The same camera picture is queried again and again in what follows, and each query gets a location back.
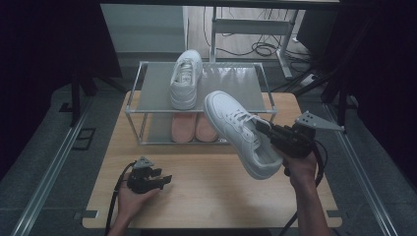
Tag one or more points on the white cabinet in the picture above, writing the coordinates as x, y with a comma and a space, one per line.
144, 29

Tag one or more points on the metal floor rail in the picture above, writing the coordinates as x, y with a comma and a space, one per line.
360, 173
49, 173

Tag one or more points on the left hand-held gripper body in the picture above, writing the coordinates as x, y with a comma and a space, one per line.
141, 182

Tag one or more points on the silver two-tier shoe rack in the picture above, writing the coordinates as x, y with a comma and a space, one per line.
229, 82

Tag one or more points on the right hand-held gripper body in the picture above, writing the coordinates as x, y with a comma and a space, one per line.
291, 141

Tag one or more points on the person's right hand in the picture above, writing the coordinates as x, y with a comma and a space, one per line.
301, 170

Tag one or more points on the white sneaker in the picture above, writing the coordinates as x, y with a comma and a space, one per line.
185, 88
229, 118

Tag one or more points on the white desk frame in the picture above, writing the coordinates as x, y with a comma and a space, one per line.
252, 27

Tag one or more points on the person's left hand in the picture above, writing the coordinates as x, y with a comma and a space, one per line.
131, 203

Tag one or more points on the pink slipper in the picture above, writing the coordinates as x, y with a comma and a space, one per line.
183, 128
205, 129

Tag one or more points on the white power strip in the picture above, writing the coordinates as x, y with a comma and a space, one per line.
309, 79

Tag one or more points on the black metal stand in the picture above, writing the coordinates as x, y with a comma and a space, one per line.
76, 98
342, 98

